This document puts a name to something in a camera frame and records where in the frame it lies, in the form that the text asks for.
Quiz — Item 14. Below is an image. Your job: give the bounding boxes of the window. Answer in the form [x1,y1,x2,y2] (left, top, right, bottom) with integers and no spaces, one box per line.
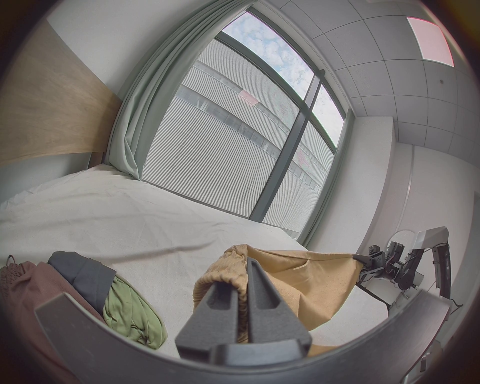
[142,9,347,241]

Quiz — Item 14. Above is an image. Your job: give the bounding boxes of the black garment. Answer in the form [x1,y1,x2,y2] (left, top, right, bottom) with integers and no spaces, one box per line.
[48,251,117,316]

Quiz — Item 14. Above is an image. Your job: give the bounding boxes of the brown shorts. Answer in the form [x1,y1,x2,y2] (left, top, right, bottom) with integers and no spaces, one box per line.
[0,255,109,376]

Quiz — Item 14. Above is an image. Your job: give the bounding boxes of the grey-green curtain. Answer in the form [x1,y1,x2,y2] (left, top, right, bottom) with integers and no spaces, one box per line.
[107,0,259,181]

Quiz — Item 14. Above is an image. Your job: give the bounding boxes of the tan shorts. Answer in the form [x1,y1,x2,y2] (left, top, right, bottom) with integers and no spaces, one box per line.
[192,244,364,357]

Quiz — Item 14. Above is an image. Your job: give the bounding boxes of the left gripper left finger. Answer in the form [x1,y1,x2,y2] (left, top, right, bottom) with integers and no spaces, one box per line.
[175,279,241,361]

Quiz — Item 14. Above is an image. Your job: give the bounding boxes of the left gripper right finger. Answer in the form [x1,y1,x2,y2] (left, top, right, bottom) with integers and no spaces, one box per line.
[245,258,313,358]

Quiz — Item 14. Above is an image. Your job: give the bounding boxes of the square ceiling light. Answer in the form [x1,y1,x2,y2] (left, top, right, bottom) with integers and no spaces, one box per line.
[407,16,455,67]

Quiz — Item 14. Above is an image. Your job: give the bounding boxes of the green garment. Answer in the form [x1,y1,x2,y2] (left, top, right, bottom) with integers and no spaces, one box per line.
[103,275,168,350]

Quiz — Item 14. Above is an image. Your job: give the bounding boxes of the bed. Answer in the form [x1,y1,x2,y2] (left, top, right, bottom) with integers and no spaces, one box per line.
[0,19,391,359]

